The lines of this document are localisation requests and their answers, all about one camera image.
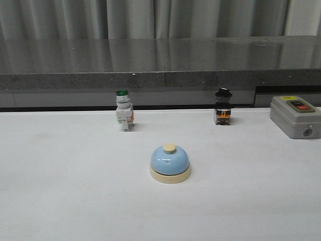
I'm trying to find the blue and cream desk bell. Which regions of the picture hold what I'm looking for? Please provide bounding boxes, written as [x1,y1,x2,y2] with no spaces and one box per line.
[149,143,191,184]

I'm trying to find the dark granite counter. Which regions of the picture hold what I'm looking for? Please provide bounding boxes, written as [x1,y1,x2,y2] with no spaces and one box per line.
[1,36,320,110]

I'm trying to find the grey curtain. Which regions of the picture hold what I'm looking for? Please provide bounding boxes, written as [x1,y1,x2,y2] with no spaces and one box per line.
[0,0,293,41]

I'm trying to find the green pushbutton switch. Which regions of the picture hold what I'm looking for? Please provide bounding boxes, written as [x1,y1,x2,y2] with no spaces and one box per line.
[116,89,134,131]

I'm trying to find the black selector switch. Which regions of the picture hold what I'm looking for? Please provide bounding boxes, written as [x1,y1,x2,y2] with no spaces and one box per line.
[214,87,232,125]

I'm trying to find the grey start-stop switch box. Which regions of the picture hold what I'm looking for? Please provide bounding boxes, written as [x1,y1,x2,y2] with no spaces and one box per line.
[270,96,320,139]

